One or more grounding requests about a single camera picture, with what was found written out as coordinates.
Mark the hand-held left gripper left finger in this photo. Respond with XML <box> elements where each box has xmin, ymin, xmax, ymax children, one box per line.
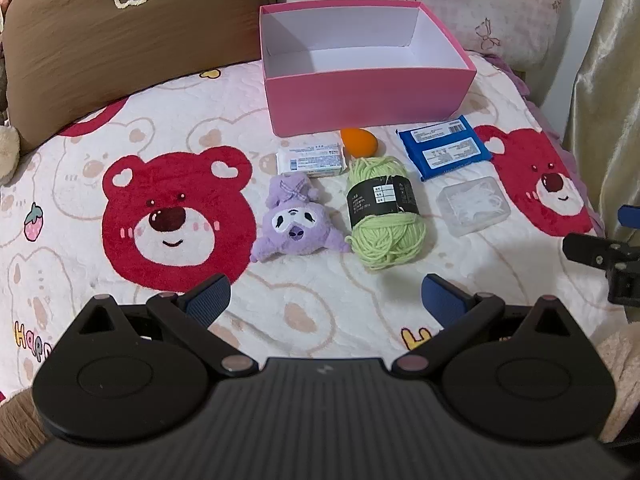
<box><xmin>75</xmin><ymin>274</ymin><xmax>256</xmax><ymax>376</ymax></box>

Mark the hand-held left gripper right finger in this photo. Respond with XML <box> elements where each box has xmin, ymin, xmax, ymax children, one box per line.
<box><xmin>392</xmin><ymin>274</ymin><xmax>568</xmax><ymax>376</ymax></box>

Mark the green yarn ball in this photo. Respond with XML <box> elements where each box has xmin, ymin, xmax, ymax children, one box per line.
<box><xmin>346</xmin><ymin>156</ymin><xmax>427</xmax><ymax>271</ymax></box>

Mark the clear plastic floss box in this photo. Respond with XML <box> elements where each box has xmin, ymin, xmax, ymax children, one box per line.
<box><xmin>436</xmin><ymin>176</ymin><xmax>512</xmax><ymax>237</ymax></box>

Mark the purple plush toy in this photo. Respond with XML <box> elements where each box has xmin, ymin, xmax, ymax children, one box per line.
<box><xmin>250</xmin><ymin>173</ymin><xmax>352</xmax><ymax>263</ymax></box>

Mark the blue wipes packet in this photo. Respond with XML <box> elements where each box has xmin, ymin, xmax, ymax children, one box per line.
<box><xmin>396</xmin><ymin>115</ymin><xmax>493</xmax><ymax>182</ymax></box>

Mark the white soap packet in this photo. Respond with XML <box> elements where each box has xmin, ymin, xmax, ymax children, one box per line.
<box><xmin>276</xmin><ymin>141</ymin><xmax>348</xmax><ymax>178</ymax></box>

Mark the orange makeup sponge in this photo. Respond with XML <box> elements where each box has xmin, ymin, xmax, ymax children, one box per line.
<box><xmin>340</xmin><ymin>128</ymin><xmax>382</xmax><ymax>158</ymax></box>

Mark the pink cardboard box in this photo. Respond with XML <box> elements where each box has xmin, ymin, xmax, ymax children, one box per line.
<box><xmin>259</xmin><ymin>1</ymin><xmax>477</xmax><ymax>138</ymax></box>

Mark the person's right forearm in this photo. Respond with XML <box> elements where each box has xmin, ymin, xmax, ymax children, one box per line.
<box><xmin>595</xmin><ymin>324</ymin><xmax>640</xmax><ymax>443</ymax></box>

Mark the bear printed blanket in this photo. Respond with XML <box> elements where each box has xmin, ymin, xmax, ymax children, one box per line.
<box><xmin>0</xmin><ymin>52</ymin><xmax>631</xmax><ymax>401</ymax></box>

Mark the beige curtain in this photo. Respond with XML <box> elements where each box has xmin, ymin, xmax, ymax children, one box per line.
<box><xmin>562</xmin><ymin>0</ymin><xmax>640</xmax><ymax>246</ymax></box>

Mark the purple ruffled bedsheet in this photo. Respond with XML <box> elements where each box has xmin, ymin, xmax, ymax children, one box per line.
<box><xmin>482</xmin><ymin>54</ymin><xmax>532</xmax><ymax>103</ymax></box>

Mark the pink floral pillow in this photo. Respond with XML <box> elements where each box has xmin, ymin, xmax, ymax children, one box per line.
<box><xmin>277</xmin><ymin>0</ymin><xmax>568</xmax><ymax>68</ymax></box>

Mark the grey rabbit plush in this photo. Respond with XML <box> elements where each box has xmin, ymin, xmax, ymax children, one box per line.
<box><xmin>0</xmin><ymin>122</ymin><xmax>22</xmax><ymax>184</ymax></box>

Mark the brown embroidered pillow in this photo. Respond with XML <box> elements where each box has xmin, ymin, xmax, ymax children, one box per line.
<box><xmin>0</xmin><ymin>0</ymin><xmax>278</xmax><ymax>153</ymax></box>

